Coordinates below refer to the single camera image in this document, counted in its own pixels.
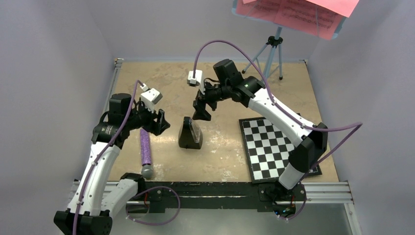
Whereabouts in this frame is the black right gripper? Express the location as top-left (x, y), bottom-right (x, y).
top-left (192, 78), bottom-right (230, 121)

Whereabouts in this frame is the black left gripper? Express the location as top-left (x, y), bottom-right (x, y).
top-left (124, 99), bottom-right (169, 135)

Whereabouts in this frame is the black metronome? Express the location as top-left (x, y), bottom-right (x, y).
top-left (178, 117), bottom-right (203, 150)

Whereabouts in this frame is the purple glitter microphone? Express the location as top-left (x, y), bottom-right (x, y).
top-left (140, 129), bottom-right (154, 179)

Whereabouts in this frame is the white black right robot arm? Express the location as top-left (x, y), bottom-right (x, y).
top-left (187, 59), bottom-right (327, 199)

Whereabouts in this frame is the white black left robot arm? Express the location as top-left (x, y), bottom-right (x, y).
top-left (53, 89), bottom-right (170, 235)

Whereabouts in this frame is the black white chessboard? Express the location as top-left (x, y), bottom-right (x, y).
top-left (238, 116), bottom-right (323, 184)

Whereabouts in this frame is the light blue music stand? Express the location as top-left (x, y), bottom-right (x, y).
top-left (231, 10), bottom-right (343, 80)

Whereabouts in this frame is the pink sheet music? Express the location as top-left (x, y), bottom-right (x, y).
top-left (232, 0), bottom-right (358, 40)

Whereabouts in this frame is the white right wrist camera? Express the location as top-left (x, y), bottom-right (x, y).
top-left (187, 70), bottom-right (205, 94)

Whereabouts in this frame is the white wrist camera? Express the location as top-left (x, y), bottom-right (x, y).
top-left (187, 70), bottom-right (205, 94)
top-left (139, 83), bottom-right (163, 112)

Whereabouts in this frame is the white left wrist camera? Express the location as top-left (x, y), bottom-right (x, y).
top-left (139, 83), bottom-right (163, 112)

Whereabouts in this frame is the black base frame rail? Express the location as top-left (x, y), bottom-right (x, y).
top-left (128, 182), bottom-right (305, 213)

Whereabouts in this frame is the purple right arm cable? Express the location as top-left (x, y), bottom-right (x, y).
top-left (193, 40), bottom-right (363, 221)

